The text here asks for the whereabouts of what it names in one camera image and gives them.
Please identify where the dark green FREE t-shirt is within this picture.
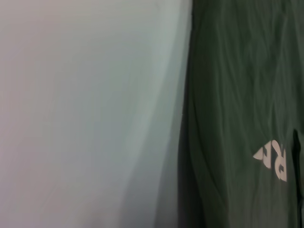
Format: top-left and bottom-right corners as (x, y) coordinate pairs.
(177, 0), (304, 228)

